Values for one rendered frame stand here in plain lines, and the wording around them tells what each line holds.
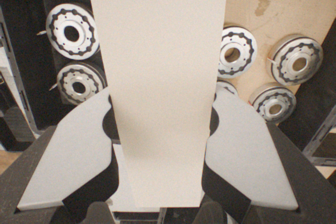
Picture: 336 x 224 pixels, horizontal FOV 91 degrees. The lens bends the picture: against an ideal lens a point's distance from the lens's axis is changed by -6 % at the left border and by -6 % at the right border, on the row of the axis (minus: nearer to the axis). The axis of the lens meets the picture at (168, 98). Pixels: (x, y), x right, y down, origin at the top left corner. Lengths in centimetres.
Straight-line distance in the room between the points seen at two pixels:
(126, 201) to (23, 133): 95
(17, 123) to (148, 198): 147
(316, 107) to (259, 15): 23
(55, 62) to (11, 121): 120
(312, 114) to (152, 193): 39
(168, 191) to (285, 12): 38
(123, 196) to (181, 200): 85
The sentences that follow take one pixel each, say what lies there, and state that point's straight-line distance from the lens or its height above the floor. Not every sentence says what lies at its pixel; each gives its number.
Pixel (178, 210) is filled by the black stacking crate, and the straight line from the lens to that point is 76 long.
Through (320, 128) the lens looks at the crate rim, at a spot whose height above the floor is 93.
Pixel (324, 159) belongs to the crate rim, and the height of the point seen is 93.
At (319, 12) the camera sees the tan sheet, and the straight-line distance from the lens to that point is 47.
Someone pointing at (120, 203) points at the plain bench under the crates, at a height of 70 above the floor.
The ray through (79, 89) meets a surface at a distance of 44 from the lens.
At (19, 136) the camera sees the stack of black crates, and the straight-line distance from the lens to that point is 170.
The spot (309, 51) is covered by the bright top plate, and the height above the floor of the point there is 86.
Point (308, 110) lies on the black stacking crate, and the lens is 49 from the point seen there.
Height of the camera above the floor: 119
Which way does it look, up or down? 59 degrees down
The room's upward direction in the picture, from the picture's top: 179 degrees counter-clockwise
